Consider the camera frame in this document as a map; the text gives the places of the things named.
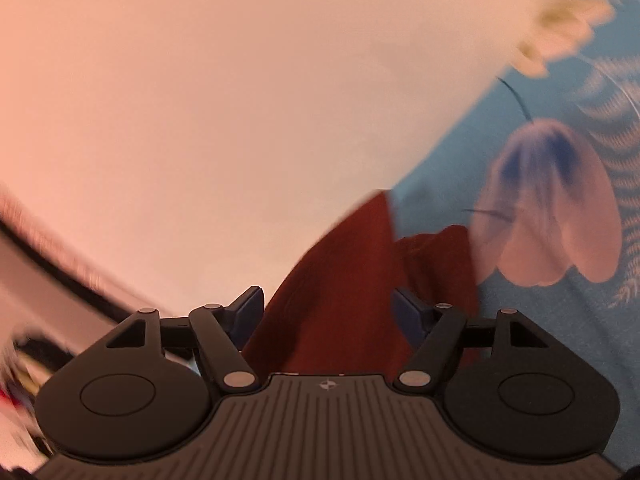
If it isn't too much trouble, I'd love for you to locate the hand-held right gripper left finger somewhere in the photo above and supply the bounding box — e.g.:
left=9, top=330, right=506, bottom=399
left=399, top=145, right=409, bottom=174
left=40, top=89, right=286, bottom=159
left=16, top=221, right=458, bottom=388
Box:
left=104, top=286, right=265, bottom=394

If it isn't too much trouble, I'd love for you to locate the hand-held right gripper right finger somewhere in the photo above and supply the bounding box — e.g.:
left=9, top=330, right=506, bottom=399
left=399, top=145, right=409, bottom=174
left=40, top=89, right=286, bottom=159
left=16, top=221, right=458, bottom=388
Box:
left=392, top=287, right=551, bottom=395

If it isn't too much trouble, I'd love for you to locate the blue floral bed sheet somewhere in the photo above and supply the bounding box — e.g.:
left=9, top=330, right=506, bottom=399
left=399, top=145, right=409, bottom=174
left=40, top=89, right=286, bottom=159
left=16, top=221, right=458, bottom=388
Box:
left=387, top=0, right=640, bottom=461

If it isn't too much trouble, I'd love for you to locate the rust red knit sweater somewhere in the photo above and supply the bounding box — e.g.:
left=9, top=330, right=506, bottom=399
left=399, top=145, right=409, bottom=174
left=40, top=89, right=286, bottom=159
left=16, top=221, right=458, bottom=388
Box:
left=241, top=190, right=484, bottom=377

